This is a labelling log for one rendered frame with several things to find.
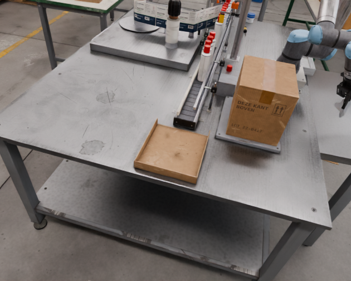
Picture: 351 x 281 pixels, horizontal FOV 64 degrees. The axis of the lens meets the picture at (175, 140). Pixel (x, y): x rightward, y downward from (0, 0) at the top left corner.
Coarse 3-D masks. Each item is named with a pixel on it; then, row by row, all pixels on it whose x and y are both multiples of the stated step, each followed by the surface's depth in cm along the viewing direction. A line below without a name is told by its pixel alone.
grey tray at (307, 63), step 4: (304, 56) 208; (304, 60) 205; (308, 60) 206; (312, 60) 196; (300, 64) 200; (304, 64) 200; (308, 64) 201; (312, 64) 194; (304, 68) 187; (308, 68) 186; (312, 68) 192; (304, 72) 189; (308, 72) 188; (312, 72) 188
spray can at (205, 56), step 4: (204, 48) 148; (208, 48) 147; (204, 52) 149; (208, 52) 149; (204, 56) 149; (208, 56) 149; (204, 60) 151; (208, 60) 151; (200, 64) 154; (204, 64) 152; (208, 64) 153; (200, 68) 155; (204, 68) 154; (200, 72) 156; (204, 72) 156; (200, 76) 158; (204, 76) 158; (200, 80) 159
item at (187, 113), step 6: (228, 24) 233; (216, 54) 189; (210, 72) 169; (198, 84) 158; (192, 90) 153; (198, 90) 153; (204, 90) 161; (192, 96) 148; (186, 102) 144; (192, 102) 144; (198, 102) 145; (186, 108) 140; (192, 108) 140; (180, 114) 136; (186, 114) 136; (192, 114) 137; (192, 120) 133
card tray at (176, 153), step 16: (160, 128) 134; (176, 128) 135; (144, 144) 121; (160, 144) 126; (176, 144) 127; (192, 144) 128; (144, 160) 118; (160, 160) 119; (176, 160) 120; (192, 160) 120; (176, 176) 112; (192, 176) 109
